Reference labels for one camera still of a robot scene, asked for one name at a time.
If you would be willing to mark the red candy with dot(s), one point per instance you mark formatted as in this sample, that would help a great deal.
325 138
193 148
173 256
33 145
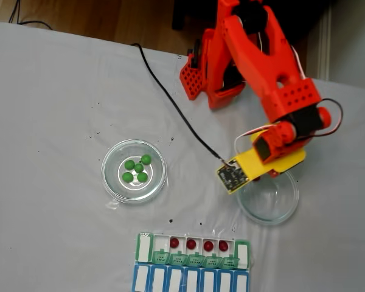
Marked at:
208 245
174 242
257 179
223 245
191 243

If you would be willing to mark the weekly pill organizer box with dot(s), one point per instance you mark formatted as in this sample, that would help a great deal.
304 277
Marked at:
176 255

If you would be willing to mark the clear glass dish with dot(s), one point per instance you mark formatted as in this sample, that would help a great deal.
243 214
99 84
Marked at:
112 182
270 216

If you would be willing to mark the white door trim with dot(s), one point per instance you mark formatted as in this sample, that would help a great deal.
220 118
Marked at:
324 45

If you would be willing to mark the orange perforated holder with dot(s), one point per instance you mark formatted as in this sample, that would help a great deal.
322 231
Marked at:
191 79

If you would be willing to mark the green candy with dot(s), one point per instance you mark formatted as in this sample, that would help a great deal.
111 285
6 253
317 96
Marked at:
146 159
142 176
127 176
139 167
129 164

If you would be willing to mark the dark wooden furniture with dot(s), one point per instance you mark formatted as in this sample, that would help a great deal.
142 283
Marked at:
310 18

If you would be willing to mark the white tablecloth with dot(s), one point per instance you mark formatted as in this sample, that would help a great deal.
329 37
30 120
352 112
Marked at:
48 121

